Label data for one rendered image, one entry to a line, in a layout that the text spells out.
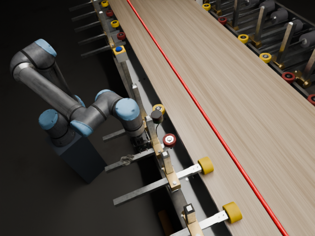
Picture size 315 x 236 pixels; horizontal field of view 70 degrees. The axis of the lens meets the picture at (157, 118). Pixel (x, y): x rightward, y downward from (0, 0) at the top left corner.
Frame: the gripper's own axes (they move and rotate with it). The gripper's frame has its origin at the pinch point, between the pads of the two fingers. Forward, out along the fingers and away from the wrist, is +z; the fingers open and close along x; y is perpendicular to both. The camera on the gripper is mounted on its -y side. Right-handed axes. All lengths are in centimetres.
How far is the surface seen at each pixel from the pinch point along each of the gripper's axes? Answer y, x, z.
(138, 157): -3.5, -4.4, 14.4
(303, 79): -13, 115, 13
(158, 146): -5.0, 8.8, 13.4
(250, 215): 48, 36, 10
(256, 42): -64, 114, 14
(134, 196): 22.1, -11.6, 4.4
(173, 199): 22.0, 6.2, 30.4
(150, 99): -67, 20, 39
